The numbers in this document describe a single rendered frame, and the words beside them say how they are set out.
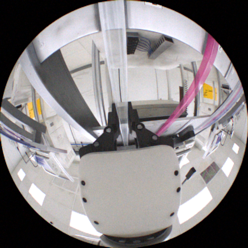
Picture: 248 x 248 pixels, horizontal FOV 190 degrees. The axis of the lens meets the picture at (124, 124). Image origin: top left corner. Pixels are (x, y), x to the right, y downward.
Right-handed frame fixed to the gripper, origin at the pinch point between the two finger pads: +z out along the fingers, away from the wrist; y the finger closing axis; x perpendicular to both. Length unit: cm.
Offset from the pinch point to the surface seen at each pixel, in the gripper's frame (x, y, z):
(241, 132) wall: -88, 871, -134
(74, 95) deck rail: 3.3, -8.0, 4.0
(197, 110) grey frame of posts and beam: -24, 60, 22
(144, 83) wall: -73, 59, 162
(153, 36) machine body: 18.1, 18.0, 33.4
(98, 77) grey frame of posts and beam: -4.4, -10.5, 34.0
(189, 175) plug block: -13.2, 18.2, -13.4
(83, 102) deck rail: 0.1, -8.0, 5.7
